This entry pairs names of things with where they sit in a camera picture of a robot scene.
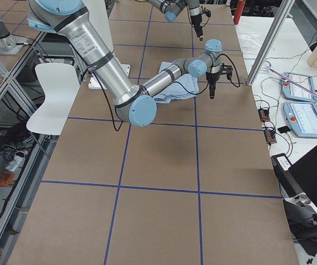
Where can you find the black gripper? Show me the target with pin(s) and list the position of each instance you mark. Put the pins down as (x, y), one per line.
(196, 20)
(211, 77)

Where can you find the light blue button shirt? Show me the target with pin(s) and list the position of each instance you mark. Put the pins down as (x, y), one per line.
(183, 87)

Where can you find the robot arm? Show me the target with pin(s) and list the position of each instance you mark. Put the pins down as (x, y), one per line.
(133, 103)
(172, 9)

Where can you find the red cylinder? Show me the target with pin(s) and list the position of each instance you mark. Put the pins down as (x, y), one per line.
(238, 11)

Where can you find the clear plastic bag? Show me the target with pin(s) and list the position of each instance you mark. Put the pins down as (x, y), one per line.
(250, 43)

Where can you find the orange terminal block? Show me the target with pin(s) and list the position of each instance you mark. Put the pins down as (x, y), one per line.
(264, 115)

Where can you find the reacher grabber stick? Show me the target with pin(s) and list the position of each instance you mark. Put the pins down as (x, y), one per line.
(291, 81)

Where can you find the lower blue teach pendant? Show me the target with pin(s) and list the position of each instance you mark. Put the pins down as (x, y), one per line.
(302, 118)

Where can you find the black laptop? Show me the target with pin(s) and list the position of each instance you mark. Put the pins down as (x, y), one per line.
(298, 177)

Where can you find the white chair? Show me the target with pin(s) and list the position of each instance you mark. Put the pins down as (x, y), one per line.
(60, 84)

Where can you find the black monitor stand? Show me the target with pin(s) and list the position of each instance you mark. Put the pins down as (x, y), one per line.
(302, 223)

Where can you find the aluminium frame post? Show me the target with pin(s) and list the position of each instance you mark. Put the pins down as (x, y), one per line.
(276, 25)

